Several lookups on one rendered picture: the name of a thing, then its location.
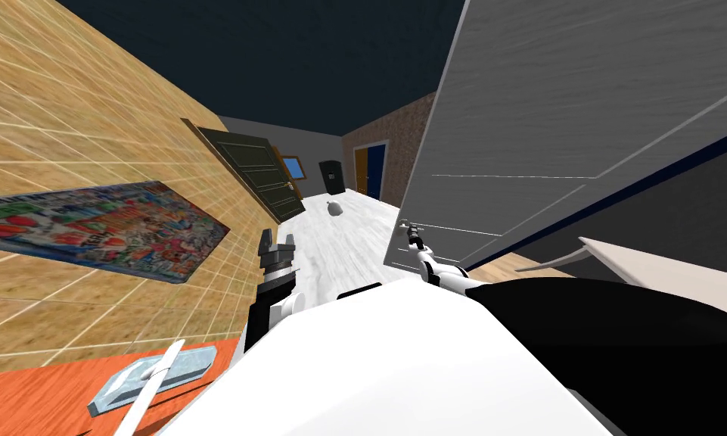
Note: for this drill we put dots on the grey round object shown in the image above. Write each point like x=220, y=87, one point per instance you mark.
x=335, y=208

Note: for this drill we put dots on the black cabinet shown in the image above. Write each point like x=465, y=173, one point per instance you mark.
x=331, y=177

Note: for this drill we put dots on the blue window wooden frame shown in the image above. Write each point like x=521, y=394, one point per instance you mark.
x=294, y=168

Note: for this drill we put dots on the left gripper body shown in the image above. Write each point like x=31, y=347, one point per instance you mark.
x=276, y=257

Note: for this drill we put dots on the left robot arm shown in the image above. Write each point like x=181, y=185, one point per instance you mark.
x=260, y=315

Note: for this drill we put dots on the pale beige flat bar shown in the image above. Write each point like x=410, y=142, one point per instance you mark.
x=672, y=272

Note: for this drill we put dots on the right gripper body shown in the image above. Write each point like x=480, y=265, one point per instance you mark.
x=414, y=237

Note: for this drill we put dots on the orange and blue door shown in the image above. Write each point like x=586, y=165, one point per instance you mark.
x=369, y=172

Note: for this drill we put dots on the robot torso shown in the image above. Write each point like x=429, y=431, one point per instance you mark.
x=387, y=363

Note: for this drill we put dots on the grey door leaf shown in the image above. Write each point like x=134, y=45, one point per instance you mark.
x=551, y=109

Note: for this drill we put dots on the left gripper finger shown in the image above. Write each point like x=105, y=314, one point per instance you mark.
x=288, y=242
x=265, y=241

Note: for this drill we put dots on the colourful wall poster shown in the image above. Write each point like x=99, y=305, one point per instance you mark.
x=97, y=230

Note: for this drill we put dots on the dark green door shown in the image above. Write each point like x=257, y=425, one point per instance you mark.
x=257, y=172

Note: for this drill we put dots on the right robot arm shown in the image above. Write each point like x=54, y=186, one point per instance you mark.
x=611, y=351

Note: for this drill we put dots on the orange door leaf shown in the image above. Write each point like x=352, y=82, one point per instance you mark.
x=30, y=399

